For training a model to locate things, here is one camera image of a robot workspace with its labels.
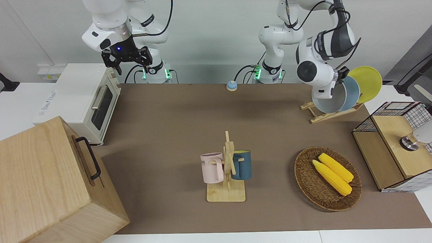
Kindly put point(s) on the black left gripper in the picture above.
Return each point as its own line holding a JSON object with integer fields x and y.
{"x": 343, "y": 74}

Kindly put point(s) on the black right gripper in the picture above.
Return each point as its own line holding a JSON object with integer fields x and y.
{"x": 126, "y": 52}

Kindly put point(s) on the gray ceramic plate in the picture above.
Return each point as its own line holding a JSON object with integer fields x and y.
{"x": 325, "y": 101}

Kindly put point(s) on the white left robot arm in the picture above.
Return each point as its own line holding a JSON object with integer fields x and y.
{"x": 317, "y": 72}

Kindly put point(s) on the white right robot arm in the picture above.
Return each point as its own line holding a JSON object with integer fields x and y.
{"x": 108, "y": 20}

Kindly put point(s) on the light blue plate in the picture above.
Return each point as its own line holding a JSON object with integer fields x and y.
{"x": 352, "y": 92}

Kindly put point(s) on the yellow plate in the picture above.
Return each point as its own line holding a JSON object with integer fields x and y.
{"x": 369, "y": 81}

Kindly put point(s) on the wooden plate rack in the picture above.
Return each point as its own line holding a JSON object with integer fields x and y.
{"x": 324, "y": 118}

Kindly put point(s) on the white toaster oven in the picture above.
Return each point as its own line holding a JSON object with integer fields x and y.
{"x": 74, "y": 98}

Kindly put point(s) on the wooden shelf board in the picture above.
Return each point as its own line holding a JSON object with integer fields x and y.
{"x": 395, "y": 152}

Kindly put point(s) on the yellow corn cob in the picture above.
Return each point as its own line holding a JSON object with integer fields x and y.
{"x": 339, "y": 168}
{"x": 332, "y": 179}

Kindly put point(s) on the white cylindrical grinder bottle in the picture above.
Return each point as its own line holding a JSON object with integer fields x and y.
{"x": 420, "y": 136}

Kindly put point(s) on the blue call bell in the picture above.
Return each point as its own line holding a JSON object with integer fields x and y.
{"x": 231, "y": 86}

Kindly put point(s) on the round wicker basket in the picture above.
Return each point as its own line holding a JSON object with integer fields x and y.
{"x": 310, "y": 182}

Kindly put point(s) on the pink mug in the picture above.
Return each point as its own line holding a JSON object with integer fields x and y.
{"x": 211, "y": 167}

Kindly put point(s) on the teal mug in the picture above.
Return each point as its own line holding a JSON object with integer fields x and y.
{"x": 244, "y": 165}

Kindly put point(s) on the large wooden box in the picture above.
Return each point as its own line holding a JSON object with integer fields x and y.
{"x": 40, "y": 182}

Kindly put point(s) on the wooden mug tree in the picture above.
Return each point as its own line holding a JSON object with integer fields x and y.
{"x": 226, "y": 194}

